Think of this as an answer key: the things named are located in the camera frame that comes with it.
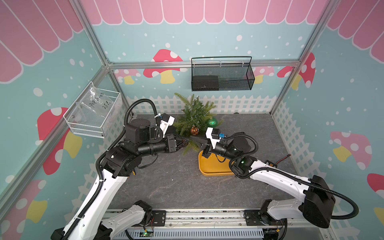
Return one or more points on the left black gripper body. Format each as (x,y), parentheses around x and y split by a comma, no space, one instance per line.
(170,147)

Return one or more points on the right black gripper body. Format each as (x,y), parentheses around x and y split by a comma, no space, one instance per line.
(207,151)

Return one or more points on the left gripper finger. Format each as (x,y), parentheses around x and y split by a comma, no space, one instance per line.
(182,145)
(181,140)

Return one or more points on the copper shiny ball ornament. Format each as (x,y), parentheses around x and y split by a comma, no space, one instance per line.
(194,131)

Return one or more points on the yellow plastic bin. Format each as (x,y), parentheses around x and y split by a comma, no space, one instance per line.
(214,166)

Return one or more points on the green glitter ball ornament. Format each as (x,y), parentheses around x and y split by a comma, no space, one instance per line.
(213,122)

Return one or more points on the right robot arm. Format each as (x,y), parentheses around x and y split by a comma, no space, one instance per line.
(312,199)

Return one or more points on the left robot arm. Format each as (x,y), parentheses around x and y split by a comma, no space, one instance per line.
(138,139)

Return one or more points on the small green christmas tree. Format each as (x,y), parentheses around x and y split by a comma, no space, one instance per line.
(195,113)

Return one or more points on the black box in basket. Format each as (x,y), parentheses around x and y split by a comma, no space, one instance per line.
(205,83)

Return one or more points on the clear plastic zip bag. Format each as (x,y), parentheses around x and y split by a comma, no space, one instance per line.
(96,103)

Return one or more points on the green circuit board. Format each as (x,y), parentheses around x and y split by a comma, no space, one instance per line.
(146,234)

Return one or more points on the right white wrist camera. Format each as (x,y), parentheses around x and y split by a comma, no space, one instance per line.
(214,136)

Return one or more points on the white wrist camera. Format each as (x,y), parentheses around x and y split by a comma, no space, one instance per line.
(214,136)
(166,124)

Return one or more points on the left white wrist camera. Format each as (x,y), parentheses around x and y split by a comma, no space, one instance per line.
(166,124)

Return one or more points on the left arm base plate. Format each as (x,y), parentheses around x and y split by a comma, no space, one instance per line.
(154,219)

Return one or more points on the aluminium front rail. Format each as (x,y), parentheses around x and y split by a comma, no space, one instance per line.
(204,217)

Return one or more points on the black wire mesh basket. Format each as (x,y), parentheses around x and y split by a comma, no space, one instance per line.
(234,73)

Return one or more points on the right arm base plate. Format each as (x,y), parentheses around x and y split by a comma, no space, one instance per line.
(261,218)

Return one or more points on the white slotted cable duct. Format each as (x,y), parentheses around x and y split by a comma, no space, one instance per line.
(196,234)

